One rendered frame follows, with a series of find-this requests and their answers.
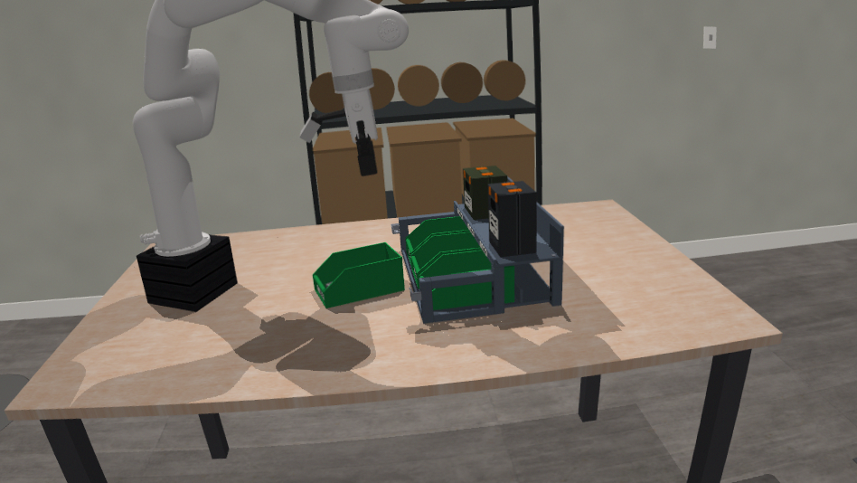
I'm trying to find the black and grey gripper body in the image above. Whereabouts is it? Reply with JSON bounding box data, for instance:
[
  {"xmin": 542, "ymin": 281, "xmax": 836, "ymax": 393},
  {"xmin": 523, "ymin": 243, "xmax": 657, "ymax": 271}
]
[{"xmin": 334, "ymin": 83, "xmax": 378, "ymax": 144}]

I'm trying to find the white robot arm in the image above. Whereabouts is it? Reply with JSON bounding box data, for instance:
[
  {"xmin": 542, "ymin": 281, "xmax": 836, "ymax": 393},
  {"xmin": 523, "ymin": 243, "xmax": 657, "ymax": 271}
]
[{"xmin": 133, "ymin": 0, "xmax": 409, "ymax": 257}]

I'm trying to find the dark grey metal shelf rack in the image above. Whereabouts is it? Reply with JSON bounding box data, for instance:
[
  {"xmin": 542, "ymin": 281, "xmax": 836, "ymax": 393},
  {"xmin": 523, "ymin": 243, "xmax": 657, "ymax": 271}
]
[{"xmin": 391, "ymin": 201, "xmax": 564, "ymax": 324}]

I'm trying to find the green bin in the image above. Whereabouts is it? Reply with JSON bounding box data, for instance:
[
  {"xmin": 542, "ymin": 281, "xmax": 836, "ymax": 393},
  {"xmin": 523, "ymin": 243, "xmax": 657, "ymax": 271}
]
[
  {"xmin": 314, "ymin": 242, "xmax": 405, "ymax": 308},
  {"xmin": 420, "ymin": 250, "xmax": 514, "ymax": 310},
  {"xmin": 411, "ymin": 232, "xmax": 482, "ymax": 289},
  {"xmin": 406, "ymin": 216, "xmax": 470, "ymax": 265}
]

